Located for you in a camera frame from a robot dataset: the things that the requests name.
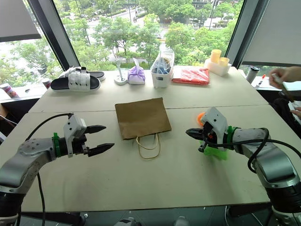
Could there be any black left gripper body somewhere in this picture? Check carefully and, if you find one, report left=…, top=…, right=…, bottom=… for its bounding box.
left=70, top=131, right=91, bottom=157

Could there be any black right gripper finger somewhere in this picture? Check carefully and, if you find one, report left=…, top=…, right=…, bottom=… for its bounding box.
left=185, top=128, right=204, bottom=136
left=187, top=133, right=204, bottom=142

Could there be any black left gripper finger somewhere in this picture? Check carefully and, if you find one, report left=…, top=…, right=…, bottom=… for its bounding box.
left=87, top=142, right=115, bottom=157
left=85, top=125, right=107, bottom=136

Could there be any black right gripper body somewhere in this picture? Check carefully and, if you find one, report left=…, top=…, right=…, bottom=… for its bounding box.
left=198, top=121, right=214, bottom=153

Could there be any brown paper bag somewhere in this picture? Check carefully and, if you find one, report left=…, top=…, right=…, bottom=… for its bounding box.
left=114, top=97, right=173, bottom=160

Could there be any purple tissue pack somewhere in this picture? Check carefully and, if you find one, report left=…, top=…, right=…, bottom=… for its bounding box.
left=127, top=57, right=145, bottom=86

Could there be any clear plastic bag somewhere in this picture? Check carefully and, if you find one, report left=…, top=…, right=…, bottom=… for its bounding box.
left=150, top=45, right=176, bottom=74

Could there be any person's bare hand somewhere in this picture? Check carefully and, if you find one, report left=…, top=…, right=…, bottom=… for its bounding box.
left=269, top=67, right=295, bottom=89

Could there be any green right wrist clamp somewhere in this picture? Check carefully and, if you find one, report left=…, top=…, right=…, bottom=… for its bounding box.
left=226, top=126, right=240, bottom=149

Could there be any green wrist clamp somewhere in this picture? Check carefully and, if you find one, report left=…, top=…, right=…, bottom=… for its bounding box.
left=226, top=126, right=240, bottom=149
left=52, top=132, right=62, bottom=158

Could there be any green left wrist clamp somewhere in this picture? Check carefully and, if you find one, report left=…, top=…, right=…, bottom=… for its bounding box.
left=52, top=132, right=62, bottom=158

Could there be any black white slide sandal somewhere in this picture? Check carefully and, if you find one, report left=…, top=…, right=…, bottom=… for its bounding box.
left=58, top=66, right=106, bottom=82
left=50, top=71, right=102, bottom=92

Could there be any red plastic package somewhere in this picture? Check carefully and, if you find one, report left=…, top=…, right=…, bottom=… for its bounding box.
left=171, top=67, right=211, bottom=86

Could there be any white desk stand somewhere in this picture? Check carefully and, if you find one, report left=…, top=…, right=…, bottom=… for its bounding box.
left=113, top=58, right=129, bottom=86

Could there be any white plastic bin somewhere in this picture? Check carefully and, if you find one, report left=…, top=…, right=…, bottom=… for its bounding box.
left=150, top=67, right=174, bottom=89

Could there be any small red white cup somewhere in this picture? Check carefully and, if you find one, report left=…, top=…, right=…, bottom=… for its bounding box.
left=40, top=78, right=52, bottom=90

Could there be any grey travel tumbler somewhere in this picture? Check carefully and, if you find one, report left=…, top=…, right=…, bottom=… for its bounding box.
left=245, top=66, right=260, bottom=84

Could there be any short yellow cup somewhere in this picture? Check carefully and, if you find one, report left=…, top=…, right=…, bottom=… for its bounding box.
left=218, top=56, right=230, bottom=68

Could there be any tall yellow cup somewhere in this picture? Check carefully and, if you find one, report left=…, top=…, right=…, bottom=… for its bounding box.
left=210, top=49, right=222, bottom=63

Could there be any red white can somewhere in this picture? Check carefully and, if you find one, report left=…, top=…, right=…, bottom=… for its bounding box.
left=0, top=82, right=20, bottom=99

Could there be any grey roller blind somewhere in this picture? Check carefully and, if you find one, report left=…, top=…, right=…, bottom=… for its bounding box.
left=241, top=0, right=301, bottom=68
left=0, top=0, right=43, bottom=43

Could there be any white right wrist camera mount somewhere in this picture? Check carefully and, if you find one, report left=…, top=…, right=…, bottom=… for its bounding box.
left=200, top=107, right=229, bottom=149

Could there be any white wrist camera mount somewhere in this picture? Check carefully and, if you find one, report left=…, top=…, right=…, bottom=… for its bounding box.
left=63, top=114, right=87, bottom=158
left=200, top=107, right=229, bottom=149

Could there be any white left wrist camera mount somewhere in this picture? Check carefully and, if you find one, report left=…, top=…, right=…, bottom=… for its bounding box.
left=63, top=114, right=87, bottom=158

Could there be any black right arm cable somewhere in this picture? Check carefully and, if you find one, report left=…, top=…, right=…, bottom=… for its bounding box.
left=217, top=128, right=301, bottom=174

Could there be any dark window frame post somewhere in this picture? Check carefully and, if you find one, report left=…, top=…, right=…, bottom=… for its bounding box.
left=24, top=0, right=82, bottom=71
left=225, top=0, right=270, bottom=69

